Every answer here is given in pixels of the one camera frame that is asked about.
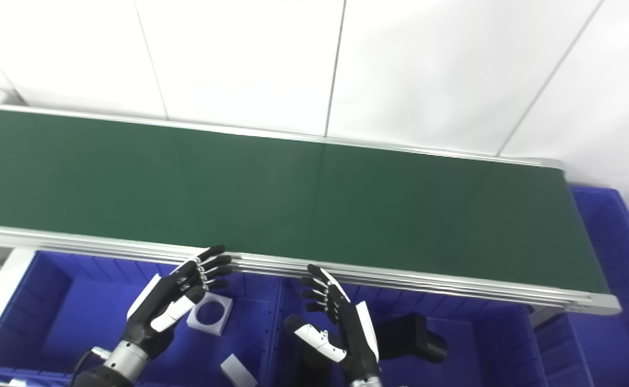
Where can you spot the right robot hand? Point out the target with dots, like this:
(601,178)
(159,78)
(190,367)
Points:
(357,338)

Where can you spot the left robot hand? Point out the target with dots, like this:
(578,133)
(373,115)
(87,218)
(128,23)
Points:
(158,306)

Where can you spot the white square part with hole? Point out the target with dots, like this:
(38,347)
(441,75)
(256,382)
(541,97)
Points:
(217,328)

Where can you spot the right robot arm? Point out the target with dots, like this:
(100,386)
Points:
(365,382)

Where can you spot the black block part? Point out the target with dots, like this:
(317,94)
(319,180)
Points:
(411,336)

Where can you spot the blue plastic bin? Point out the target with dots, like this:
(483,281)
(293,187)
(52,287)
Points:
(481,355)
(67,322)
(615,344)

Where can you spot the green conveyor belt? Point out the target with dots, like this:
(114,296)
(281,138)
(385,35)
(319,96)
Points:
(293,204)

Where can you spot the white rectangular block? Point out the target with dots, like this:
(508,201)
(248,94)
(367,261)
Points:
(236,373)

